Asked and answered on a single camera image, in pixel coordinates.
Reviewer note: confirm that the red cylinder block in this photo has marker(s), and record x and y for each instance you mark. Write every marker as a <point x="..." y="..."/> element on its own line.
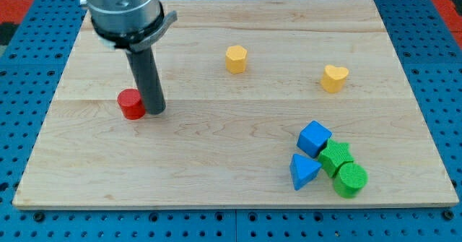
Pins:
<point x="130" y="103"/>

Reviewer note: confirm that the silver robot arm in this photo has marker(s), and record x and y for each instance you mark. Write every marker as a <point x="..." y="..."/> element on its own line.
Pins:
<point x="134" y="25"/>

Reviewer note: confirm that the green star block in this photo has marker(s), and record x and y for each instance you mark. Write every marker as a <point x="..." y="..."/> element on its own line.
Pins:
<point x="333" y="156"/>

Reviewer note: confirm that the wooden board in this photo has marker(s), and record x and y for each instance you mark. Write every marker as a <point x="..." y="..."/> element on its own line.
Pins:
<point x="225" y="141"/>

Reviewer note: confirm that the yellow hexagon block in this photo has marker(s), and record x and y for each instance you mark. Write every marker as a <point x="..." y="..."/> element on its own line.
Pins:
<point x="236" y="59"/>

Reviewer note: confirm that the blue cube block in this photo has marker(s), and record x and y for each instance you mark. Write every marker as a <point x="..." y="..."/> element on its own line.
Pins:
<point x="313" y="138"/>

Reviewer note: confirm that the blue triangle block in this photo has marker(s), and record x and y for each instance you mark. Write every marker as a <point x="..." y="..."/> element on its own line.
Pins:
<point x="303" y="170"/>

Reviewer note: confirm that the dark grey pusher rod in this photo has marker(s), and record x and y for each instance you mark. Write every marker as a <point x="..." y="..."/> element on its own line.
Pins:
<point x="146" y="77"/>

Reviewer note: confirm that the yellow heart block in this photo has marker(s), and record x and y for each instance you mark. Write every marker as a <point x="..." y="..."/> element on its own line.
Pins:
<point x="334" y="78"/>

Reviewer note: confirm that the green cylinder block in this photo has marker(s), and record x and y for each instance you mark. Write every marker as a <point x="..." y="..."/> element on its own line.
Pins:
<point x="350" y="180"/>

